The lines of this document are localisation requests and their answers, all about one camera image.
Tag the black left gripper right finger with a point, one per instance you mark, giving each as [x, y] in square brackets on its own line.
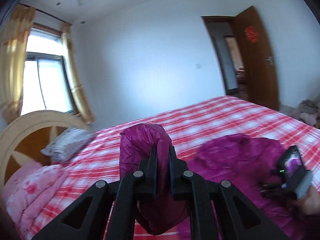
[218, 210]

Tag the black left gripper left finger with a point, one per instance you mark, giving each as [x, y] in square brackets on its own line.
[106, 210]

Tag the magenta puffer jacket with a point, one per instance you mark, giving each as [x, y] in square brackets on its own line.
[244, 161]

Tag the pile of beige clothes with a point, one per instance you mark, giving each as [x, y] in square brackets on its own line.
[307, 112]

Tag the right hand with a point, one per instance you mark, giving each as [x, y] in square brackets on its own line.
[310, 203]

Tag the red white plaid bedsheet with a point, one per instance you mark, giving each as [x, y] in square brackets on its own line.
[190, 128]

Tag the striped grey white pillow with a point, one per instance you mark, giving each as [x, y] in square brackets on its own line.
[68, 144]

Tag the right golden curtain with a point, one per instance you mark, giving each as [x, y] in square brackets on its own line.
[74, 81]

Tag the golden curtain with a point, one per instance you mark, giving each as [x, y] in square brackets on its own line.
[74, 81]
[14, 38]

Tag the brown wooden door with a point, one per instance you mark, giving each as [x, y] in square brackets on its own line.
[261, 77]

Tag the pink floral quilt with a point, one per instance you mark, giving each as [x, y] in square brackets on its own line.
[29, 189]

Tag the beige wooden headboard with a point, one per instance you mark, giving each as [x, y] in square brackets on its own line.
[24, 138]

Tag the red paper door decoration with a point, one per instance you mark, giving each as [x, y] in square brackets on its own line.
[251, 34]

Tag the left golden curtain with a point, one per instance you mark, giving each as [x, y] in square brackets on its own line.
[14, 38]

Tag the white wall switch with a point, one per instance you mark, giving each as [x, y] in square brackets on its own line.
[198, 66]

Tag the silver door handle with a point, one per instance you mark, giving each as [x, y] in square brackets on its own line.
[270, 60]

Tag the window with dark frame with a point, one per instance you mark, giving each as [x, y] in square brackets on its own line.
[45, 83]

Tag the dark wooden door frame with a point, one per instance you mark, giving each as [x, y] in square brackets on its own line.
[219, 28]

